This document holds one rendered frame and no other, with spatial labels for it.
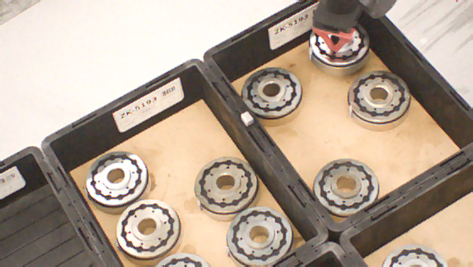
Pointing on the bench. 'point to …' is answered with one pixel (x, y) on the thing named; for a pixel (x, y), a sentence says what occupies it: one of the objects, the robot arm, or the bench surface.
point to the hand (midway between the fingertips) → (339, 36)
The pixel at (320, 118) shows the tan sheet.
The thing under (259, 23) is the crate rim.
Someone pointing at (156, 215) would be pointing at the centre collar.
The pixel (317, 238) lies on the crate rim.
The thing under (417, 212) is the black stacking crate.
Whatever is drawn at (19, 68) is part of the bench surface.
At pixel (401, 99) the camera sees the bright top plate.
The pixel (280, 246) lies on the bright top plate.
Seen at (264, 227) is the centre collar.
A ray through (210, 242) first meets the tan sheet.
